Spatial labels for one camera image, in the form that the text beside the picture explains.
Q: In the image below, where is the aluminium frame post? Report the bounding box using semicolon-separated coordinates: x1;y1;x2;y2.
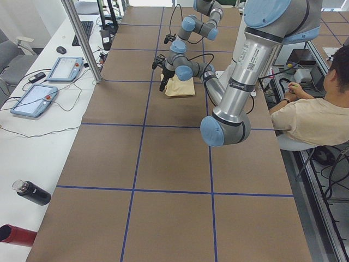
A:
61;0;102;84

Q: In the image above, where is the red bottle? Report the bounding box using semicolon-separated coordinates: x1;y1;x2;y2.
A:
1;224;37;247

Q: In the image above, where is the black computer mouse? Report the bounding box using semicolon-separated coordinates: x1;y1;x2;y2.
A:
56;46;67;54

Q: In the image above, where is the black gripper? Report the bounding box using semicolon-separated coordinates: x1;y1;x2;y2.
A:
159;65;175;92

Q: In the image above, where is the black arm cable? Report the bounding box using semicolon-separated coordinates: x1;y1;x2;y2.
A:
185;53;256;115
169;3;204;45

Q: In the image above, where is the blue teach pendant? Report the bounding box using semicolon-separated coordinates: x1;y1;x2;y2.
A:
46;57;83;82
10;84;58;118

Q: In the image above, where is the seated person in beige shirt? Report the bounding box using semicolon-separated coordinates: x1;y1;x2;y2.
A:
269;46;348;146

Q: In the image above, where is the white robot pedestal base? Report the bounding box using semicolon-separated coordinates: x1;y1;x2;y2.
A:
214;1;246;101

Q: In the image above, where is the near blue teach pendant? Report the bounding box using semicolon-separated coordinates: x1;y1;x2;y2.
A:
10;84;58;118

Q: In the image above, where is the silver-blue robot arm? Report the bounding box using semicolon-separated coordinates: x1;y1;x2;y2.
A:
152;1;322;147
164;1;224;45

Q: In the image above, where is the cream long-sleeve graphic shirt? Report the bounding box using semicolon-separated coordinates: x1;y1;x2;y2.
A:
165;75;195;97

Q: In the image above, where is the grey office chair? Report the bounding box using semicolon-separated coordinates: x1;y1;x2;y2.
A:
1;30;38;106

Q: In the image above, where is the black power adapter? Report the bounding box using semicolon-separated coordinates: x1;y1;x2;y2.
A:
28;72;46;84

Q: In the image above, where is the far blue teach pendant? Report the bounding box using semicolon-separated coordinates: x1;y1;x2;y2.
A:
46;57;83;82

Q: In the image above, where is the black thermos bottle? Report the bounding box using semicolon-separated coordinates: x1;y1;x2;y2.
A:
12;180;51;206

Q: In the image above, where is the black keyboard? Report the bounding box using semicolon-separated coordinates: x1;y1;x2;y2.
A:
71;20;94;46

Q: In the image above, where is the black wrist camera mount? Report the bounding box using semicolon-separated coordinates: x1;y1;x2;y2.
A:
164;34;177;44
152;54;166;70

